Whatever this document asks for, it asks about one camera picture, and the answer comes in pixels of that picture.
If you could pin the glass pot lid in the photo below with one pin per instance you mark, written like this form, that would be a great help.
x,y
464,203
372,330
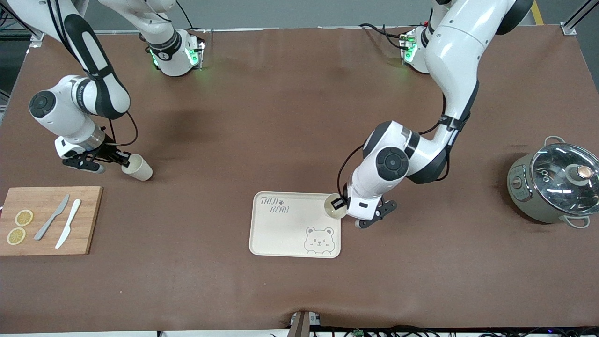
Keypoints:
x,y
557,182

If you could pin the aluminium frame post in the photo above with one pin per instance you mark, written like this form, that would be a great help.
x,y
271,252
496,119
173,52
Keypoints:
x,y
28,28
578,18

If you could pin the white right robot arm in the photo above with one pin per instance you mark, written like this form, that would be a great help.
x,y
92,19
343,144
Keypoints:
x,y
93,89

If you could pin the lemon slice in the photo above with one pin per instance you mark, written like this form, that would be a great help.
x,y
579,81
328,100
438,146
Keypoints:
x,y
24,217
16,236

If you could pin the cream bear print tray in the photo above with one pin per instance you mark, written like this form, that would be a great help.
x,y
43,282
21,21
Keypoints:
x,y
290,234

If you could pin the grey plastic knife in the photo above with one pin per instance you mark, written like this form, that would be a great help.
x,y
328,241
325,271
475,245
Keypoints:
x,y
49,220

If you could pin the white plastic knife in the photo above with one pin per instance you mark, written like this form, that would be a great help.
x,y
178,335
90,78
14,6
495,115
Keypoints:
x,y
69,222

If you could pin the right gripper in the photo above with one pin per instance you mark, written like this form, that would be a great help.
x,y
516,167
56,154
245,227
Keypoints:
x,y
108,152

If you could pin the wooden cutting board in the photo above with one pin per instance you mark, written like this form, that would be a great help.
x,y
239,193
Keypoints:
x,y
51,234

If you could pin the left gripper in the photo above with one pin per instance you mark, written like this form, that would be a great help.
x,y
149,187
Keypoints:
x,y
345,196

